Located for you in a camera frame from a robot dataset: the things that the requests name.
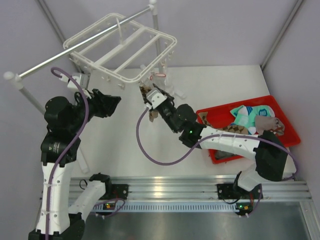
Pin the brown argyle sock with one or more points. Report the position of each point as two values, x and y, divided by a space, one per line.
144 90
231 128

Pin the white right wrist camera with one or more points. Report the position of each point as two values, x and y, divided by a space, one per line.
154 99

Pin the red plastic tray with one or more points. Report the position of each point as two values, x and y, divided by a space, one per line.
220 116

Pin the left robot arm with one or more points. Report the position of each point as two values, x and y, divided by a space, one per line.
58 219

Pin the grey sock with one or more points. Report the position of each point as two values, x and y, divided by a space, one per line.
221 155

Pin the taupe sock red stripes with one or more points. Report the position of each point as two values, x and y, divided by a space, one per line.
268 123

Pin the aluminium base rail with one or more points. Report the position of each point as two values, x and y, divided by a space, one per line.
178 195

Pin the white clip drying hanger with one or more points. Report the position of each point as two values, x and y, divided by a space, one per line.
127 54

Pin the metal drying rack stand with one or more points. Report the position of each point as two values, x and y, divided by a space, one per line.
147 16

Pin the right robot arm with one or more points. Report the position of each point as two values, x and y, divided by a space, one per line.
269 156

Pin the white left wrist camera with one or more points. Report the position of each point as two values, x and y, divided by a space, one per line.
81 78

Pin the teal white sock upper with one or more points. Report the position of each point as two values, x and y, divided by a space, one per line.
245 116

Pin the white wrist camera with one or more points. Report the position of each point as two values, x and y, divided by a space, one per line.
81 78
154 99

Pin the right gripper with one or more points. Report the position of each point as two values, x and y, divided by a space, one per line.
169 97

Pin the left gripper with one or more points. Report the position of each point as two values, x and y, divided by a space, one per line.
105 104

